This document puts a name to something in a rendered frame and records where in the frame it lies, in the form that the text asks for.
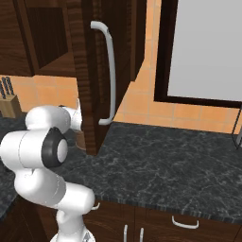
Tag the dark wood base cabinet door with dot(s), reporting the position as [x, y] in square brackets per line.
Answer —
[110, 223]

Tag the brown basket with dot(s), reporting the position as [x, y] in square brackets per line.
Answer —
[80, 140]

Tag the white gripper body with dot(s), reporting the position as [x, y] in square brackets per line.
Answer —
[78, 118]

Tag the dark wood drawer front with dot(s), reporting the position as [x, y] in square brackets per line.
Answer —
[189, 225]

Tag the wooden knife block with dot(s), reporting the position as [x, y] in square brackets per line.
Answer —
[10, 107]

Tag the dark wood neighbouring wall cabinet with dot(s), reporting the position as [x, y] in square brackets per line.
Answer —
[138, 34]

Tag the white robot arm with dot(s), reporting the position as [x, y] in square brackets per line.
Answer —
[38, 148]

